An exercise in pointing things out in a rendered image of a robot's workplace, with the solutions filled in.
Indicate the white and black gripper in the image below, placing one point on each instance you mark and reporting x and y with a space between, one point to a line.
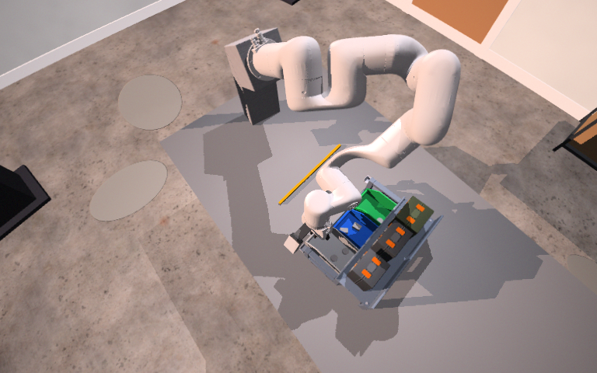
322 233

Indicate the grey metal shelf rack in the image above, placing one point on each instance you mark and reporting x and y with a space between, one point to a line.
370 298

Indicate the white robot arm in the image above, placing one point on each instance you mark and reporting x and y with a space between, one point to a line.
434 77

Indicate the yellow bar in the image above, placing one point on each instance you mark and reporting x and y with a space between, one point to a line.
307 176

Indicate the green open bin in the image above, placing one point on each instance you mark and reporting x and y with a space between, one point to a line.
375 204

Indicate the blue open bin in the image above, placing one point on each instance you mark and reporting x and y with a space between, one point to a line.
358 238

